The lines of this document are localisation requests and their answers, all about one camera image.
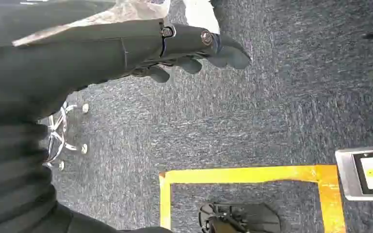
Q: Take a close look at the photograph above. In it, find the black robot foot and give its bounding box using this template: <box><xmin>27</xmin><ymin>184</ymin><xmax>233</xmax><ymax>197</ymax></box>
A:
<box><xmin>198</xmin><ymin>201</ymin><xmax>282</xmax><ymax>233</ymax></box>

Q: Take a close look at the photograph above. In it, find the silver floor socket box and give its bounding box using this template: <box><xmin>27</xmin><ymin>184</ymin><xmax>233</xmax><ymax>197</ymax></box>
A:
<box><xmin>335</xmin><ymin>145</ymin><xmax>373</xmax><ymax>202</ymax></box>

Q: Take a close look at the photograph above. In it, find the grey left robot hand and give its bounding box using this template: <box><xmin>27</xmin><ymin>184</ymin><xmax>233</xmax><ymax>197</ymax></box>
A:
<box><xmin>0</xmin><ymin>19</ymin><xmax>252</xmax><ymax>125</ymax></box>

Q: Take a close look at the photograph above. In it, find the white furniture panel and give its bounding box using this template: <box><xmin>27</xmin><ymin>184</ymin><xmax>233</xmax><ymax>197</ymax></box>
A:
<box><xmin>183</xmin><ymin>0</ymin><xmax>221</xmax><ymax>35</ymax></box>

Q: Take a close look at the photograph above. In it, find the yellow floor tape rectangle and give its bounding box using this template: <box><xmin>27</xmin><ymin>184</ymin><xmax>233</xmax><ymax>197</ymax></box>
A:
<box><xmin>159</xmin><ymin>165</ymin><xmax>348</xmax><ymax>233</ymax></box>

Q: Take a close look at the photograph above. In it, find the silver swivel chair base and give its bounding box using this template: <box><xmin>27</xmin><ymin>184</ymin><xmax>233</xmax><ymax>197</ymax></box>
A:
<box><xmin>38</xmin><ymin>101</ymin><xmax>91</xmax><ymax>172</ymax></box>

